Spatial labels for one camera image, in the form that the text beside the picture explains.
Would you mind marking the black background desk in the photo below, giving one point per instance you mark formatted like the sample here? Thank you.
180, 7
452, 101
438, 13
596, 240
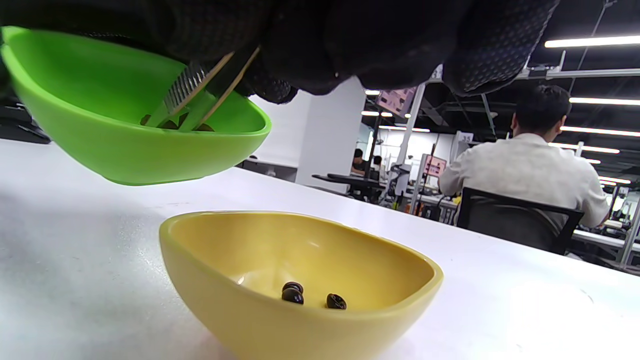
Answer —
350, 181

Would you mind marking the person's right hand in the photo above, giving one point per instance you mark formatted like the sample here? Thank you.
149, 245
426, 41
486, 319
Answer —
375, 40

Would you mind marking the row of ceiling light strips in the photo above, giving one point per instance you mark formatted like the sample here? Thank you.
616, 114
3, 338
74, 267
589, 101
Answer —
590, 41

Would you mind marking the yellow small dish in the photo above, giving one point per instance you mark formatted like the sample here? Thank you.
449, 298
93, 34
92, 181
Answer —
240, 310

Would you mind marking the black mesh office chair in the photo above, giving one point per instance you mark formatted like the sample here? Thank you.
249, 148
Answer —
515, 225

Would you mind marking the hanging pink screen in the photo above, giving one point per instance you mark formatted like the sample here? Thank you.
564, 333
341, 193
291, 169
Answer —
396, 101

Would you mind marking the pink screen monitor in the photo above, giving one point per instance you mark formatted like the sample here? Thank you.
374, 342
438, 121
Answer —
435, 166

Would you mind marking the metal tweezers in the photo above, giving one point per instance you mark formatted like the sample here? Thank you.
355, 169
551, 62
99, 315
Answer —
190, 92

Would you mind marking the single black coffee bean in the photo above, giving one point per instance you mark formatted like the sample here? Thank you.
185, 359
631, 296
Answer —
292, 296
336, 301
293, 285

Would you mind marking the green plastic dish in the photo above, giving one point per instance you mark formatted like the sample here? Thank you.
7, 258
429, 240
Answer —
125, 155

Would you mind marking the person's left hand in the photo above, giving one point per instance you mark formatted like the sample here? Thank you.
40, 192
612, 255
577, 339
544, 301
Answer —
100, 17

